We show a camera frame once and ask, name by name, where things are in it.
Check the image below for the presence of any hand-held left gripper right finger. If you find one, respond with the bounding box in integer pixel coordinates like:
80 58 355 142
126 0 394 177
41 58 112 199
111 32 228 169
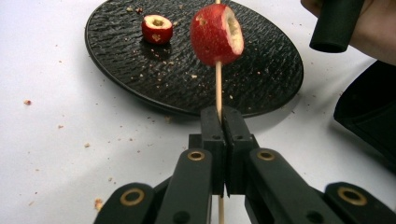
222 106 260 198

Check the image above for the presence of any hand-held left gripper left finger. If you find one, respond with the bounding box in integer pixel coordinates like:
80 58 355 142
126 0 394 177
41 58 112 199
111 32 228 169
189 105 227 196

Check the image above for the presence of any thin bamboo skewer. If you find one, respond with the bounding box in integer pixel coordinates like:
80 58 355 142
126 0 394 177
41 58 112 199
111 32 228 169
214 0 226 224

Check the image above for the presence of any red cored hawthorn fruit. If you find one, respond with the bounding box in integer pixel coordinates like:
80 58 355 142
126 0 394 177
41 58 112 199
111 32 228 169
190 3 246 67
141 14 174 45

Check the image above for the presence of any black textured round plate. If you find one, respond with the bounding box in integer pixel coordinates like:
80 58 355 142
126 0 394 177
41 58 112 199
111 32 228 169
84 0 304 118

